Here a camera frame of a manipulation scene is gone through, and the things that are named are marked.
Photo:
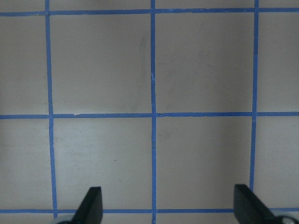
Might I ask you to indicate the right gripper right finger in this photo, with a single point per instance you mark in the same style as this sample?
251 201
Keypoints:
249 209

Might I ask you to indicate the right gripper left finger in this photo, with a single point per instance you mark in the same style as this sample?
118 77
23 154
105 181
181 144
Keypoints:
90 210

